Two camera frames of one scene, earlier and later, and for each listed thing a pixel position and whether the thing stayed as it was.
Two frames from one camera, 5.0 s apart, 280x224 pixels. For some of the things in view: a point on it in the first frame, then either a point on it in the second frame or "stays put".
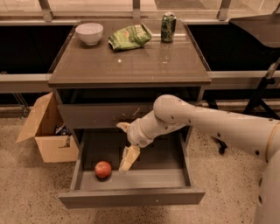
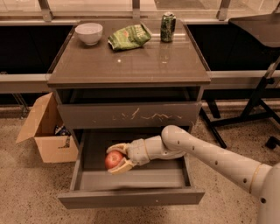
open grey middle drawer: [162, 174] stays put
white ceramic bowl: [90, 33] stays put
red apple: [102, 171] to [112, 158]
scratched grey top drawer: [108, 115] stays put
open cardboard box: [53, 137] stays put
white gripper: [135, 132] to [136, 152]
